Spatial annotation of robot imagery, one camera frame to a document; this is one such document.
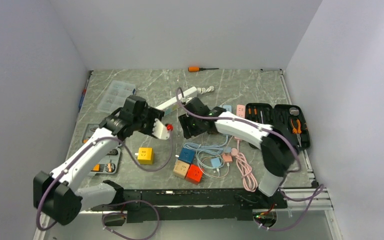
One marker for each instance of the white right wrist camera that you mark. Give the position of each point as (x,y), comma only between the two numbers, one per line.
(185,100)

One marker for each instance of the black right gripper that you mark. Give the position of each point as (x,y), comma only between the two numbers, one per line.
(185,120)

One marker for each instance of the blue red pen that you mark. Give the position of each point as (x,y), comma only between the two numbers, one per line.
(82,96)

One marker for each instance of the black open tool case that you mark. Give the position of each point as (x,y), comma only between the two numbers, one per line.
(279,116)

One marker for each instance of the long nose orange pliers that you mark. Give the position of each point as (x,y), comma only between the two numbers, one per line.
(296,129)

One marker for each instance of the light blue charger plug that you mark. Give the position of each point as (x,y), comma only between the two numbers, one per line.
(216,163)

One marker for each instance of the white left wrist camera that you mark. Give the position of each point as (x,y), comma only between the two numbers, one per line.
(160,130)

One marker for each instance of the blue cube charger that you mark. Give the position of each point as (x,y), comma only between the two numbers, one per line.
(186,155)

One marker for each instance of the pink round plug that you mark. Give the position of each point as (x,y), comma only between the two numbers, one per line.
(234,152)

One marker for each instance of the white power strip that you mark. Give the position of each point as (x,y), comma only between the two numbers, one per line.
(171,105)

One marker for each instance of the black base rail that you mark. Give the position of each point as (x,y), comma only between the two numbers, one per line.
(192,204)

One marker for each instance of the grey open tool case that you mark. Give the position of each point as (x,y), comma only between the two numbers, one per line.
(108,165)

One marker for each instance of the peach cube charger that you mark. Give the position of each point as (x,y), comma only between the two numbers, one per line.
(180,169)

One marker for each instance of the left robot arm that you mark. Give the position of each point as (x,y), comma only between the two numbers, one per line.
(58,195)

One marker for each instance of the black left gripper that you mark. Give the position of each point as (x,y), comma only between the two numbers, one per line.
(153,113)

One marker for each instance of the yellow cube adapter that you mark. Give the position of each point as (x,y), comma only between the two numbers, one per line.
(145,156)

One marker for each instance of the pink power strip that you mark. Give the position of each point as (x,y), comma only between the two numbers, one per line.
(240,112)

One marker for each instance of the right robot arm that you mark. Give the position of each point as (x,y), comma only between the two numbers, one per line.
(279,149)

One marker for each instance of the red cube adapter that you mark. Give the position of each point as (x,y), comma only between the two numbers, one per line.
(194,174)

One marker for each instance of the white round plug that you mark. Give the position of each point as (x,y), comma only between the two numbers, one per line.
(204,90)

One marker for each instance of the orange screwdriver at back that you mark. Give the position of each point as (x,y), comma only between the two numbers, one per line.
(194,69)

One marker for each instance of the small pink plug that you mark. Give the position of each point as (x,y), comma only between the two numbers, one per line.
(227,157)

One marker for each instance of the clear plastic screw organizer box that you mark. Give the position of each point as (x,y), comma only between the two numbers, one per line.
(115,96)

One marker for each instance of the light blue power strip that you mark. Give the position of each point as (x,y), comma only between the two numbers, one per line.
(228,108)

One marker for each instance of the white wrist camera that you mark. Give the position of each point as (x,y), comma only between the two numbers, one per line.
(160,130)
(185,100)

